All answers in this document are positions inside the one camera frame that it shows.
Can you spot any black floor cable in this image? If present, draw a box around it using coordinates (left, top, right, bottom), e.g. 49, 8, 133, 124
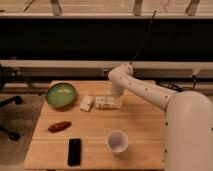
159, 74, 198, 93

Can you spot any white paper cup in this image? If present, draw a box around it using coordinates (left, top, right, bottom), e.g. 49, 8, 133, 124
106, 130, 129, 154

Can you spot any small white box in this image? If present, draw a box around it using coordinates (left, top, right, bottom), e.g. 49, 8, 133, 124
80, 95, 94, 112

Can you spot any black smartphone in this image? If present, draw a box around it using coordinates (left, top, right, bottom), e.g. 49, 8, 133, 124
67, 138, 81, 166

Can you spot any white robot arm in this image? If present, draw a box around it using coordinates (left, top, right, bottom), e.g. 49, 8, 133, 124
108, 63, 213, 171

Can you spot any black hanging cable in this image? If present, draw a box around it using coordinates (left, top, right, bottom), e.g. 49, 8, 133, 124
129, 9, 157, 66

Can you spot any red sausage toy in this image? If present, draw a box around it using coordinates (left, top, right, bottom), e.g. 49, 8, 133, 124
48, 121, 72, 133

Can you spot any wooden table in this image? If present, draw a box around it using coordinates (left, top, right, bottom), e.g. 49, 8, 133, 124
24, 81, 165, 171

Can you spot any green ceramic bowl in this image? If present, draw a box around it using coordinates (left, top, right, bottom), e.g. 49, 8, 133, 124
45, 82, 77, 108

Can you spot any black office chair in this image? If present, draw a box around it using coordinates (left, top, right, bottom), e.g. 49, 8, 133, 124
0, 64, 23, 141

